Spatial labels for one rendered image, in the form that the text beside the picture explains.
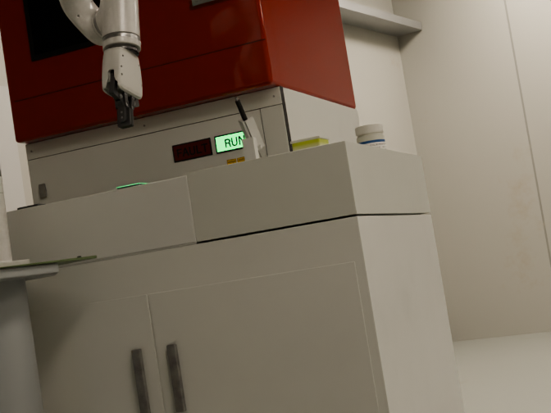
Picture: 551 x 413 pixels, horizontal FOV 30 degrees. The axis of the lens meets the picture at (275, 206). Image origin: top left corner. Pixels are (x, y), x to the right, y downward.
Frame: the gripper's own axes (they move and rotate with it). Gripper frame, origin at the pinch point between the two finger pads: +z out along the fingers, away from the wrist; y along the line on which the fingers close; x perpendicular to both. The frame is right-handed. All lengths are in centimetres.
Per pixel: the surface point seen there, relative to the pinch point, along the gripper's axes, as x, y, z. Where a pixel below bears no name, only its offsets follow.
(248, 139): 18.5, -23.6, 2.5
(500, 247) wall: -26, -583, -71
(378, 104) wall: -88, -517, -180
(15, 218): -28.6, 1.4, 17.7
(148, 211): 4.7, 0.5, 22.0
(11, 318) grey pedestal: -17, 19, 43
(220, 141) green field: -4, -56, -11
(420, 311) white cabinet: 49, -41, 45
